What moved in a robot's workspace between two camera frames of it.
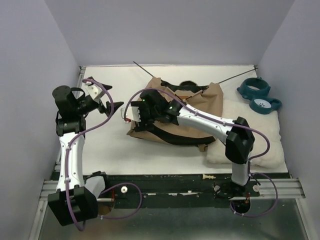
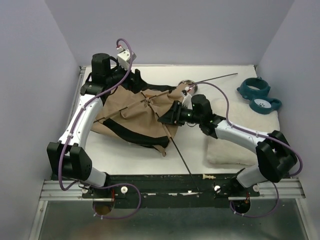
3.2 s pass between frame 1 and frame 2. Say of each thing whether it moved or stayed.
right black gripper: moved
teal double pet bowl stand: stayed
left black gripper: moved
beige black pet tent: moved
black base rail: stayed
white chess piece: stayed
